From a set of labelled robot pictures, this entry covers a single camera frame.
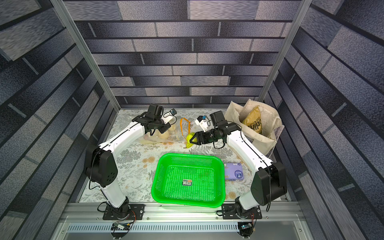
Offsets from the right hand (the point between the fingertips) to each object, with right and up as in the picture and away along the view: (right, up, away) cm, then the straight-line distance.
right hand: (193, 140), depth 80 cm
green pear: (-3, -2, -2) cm, 4 cm away
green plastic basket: (+8, -21, +8) cm, 24 cm away
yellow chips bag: (+34, +11, +3) cm, 36 cm away
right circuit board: (+26, -43, -8) cm, 51 cm away
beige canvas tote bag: (+44, +7, +12) cm, 46 cm away
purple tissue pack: (+23, -18, +2) cm, 29 cm away
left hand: (-16, +11, +10) cm, 22 cm away
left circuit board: (-36, -42, -8) cm, 56 cm away
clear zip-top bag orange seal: (-12, +1, +24) cm, 27 cm away
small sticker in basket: (-3, -25, +4) cm, 25 cm away
